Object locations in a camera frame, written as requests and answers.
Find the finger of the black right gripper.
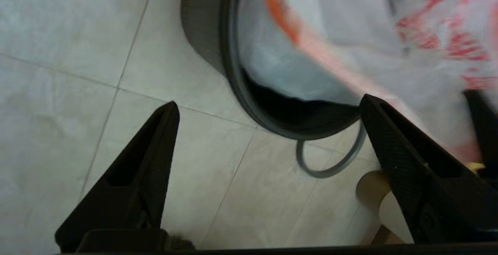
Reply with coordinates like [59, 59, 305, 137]
[463, 90, 498, 185]

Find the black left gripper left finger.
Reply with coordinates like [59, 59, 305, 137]
[54, 101, 181, 253]

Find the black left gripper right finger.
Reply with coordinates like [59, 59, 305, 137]
[360, 94, 498, 244]

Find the grey bin rim ring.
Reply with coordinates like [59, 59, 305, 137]
[296, 121, 367, 179]

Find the white red-printed bin liner bag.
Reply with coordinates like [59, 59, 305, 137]
[238, 0, 498, 163]

